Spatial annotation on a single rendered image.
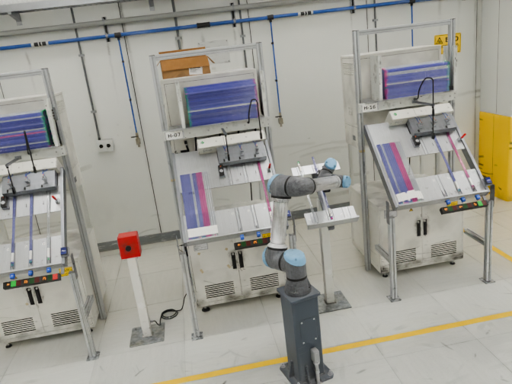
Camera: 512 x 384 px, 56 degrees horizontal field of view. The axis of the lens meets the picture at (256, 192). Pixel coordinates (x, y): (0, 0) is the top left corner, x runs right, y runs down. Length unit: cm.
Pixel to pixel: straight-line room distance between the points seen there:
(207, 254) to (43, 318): 126
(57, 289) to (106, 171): 172
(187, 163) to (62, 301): 132
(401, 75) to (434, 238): 129
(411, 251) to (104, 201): 303
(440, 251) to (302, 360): 170
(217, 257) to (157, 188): 172
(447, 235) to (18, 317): 326
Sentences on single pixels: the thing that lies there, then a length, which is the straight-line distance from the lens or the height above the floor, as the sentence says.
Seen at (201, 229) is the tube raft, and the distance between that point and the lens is 319.
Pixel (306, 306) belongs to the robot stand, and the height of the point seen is 49.
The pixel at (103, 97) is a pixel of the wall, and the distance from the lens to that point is 498.
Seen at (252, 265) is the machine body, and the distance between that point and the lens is 363.
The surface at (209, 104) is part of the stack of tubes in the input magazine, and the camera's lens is 342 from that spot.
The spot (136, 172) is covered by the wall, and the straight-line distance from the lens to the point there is 506.
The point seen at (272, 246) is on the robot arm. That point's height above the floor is 80.
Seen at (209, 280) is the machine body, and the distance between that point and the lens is 364.
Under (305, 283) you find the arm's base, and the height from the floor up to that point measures 61.
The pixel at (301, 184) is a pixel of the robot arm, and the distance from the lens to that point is 260.
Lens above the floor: 189
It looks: 17 degrees down
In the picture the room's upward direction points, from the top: 7 degrees counter-clockwise
